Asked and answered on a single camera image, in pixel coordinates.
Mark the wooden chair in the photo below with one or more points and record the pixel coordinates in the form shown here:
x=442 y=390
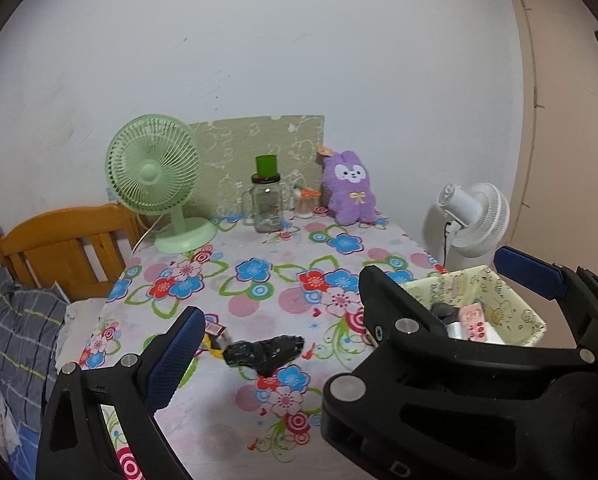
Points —
x=76 y=248

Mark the pink cloth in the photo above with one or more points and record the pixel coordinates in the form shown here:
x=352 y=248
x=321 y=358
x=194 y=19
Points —
x=472 y=321

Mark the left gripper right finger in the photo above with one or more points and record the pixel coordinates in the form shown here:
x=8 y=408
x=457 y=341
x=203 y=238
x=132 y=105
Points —
x=529 y=272

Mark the purple plush bunny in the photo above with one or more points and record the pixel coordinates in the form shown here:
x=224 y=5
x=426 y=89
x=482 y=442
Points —
x=348 y=188

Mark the green cup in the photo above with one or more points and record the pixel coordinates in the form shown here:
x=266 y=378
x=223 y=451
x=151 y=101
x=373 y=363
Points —
x=266 y=166

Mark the green patterned cardboard sheet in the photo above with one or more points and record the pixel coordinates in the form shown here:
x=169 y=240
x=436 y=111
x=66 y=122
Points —
x=228 y=150

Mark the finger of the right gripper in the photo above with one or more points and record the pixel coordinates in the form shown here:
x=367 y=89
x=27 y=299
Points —
x=425 y=406

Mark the yellow-green fabric storage box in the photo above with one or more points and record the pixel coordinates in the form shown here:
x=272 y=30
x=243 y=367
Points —
x=508 y=319

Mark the green desk fan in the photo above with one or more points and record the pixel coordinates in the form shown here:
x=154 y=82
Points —
x=152 y=165

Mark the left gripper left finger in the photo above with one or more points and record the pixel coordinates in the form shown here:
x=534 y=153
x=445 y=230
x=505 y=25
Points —
x=74 y=441

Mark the small toothpick jar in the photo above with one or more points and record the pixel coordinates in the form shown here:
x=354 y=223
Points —
x=305 y=202

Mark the beige door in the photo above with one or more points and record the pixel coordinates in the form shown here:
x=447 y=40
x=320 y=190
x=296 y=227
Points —
x=555 y=198

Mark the glass mason jar mug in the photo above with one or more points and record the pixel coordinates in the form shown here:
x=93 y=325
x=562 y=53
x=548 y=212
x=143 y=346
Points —
x=262 y=205

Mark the grey velvet scrunchie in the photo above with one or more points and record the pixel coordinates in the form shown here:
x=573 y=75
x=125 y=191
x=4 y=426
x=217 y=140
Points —
x=446 y=313

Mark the small colourful carton box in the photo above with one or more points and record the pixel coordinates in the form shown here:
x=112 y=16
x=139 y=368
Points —
x=215 y=339

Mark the floral tablecloth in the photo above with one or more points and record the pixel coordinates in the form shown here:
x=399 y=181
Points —
x=230 y=423

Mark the white standing fan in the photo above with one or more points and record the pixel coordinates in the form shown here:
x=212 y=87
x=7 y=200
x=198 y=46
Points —
x=465 y=224

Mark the blue plaid blanket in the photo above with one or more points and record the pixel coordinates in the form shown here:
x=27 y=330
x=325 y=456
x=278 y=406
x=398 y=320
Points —
x=30 y=321

